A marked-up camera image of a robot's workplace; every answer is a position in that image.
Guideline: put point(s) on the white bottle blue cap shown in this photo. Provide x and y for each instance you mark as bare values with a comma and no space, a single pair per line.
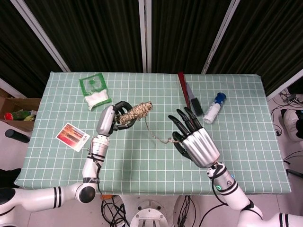
211,112

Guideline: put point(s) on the green checkered tablecloth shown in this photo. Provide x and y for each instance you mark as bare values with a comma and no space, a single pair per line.
151,165

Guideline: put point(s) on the white rounded machine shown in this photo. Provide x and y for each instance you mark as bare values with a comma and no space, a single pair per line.
291,123

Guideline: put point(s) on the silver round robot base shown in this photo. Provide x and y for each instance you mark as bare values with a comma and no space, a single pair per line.
149,216

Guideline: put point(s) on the dark pleated curtain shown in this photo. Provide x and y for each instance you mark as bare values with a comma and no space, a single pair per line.
21,52
265,40
187,35
94,35

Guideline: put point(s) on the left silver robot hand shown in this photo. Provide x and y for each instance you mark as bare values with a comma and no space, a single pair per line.
105,120

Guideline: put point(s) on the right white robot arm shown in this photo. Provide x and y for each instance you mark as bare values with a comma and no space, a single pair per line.
227,186

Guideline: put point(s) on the white frame post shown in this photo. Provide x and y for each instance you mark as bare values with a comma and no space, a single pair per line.
284,86
9,88
40,33
220,37
145,35

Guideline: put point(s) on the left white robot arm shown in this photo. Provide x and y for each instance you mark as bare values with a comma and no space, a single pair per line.
91,168

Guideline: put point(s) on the small orange object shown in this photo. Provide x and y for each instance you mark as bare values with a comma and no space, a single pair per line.
105,197

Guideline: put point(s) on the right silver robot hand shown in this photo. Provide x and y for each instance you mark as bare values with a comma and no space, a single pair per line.
201,146

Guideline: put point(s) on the green plastic bag white contents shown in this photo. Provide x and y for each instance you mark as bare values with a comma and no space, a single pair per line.
97,97

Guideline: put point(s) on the red picture card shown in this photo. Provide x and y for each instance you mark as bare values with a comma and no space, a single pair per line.
69,136

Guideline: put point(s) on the black cylinder roller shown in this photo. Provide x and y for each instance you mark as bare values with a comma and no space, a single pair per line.
16,136

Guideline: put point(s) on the red round can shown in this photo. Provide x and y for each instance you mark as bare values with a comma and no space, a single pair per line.
9,116

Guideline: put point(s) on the green snack packet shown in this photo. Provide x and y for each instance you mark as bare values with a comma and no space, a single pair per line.
22,115

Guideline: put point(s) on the brown cardboard box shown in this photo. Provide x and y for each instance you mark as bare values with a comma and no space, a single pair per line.
21,102

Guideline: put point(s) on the dark red folded fan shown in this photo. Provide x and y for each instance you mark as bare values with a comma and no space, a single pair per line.
182,85

